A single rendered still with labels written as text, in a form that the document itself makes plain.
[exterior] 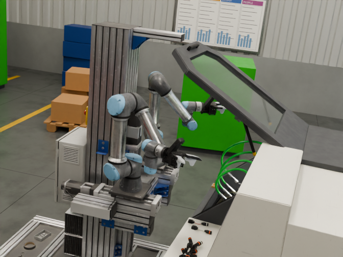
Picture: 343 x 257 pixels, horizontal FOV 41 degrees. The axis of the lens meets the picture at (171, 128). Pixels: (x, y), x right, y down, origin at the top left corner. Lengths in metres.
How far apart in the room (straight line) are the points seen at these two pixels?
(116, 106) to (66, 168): 0.78
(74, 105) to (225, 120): 2.20
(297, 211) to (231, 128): 4.40
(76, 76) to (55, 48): 3.44
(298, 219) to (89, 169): 1.67
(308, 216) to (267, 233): 0.19
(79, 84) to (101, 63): 4.30
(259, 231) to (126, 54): 1.45
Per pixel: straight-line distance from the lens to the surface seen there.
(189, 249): 2.49
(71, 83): 7.29
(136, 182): 2.92
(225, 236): 2.02
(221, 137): 6.42
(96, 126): 3.08
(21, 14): 11.00
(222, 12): 9.32
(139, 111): 2.72
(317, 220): 2.02
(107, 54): 2.93
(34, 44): 10.86
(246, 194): 1.92
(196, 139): 6.45
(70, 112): 6.86
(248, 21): 9.27
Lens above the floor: 2.37
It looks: 19 degrees down
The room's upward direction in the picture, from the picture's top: 6 degrees clockwise
